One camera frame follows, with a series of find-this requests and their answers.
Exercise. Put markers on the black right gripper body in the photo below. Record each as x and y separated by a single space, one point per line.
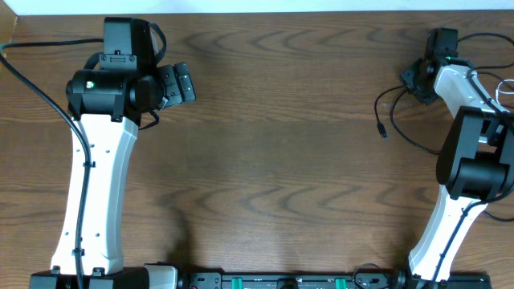
419 89

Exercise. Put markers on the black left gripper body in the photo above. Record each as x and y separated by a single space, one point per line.
177 85

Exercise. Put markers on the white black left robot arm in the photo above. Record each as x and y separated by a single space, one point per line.
107 99

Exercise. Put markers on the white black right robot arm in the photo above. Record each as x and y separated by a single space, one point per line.
474 167

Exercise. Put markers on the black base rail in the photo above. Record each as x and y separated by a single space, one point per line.
367 276

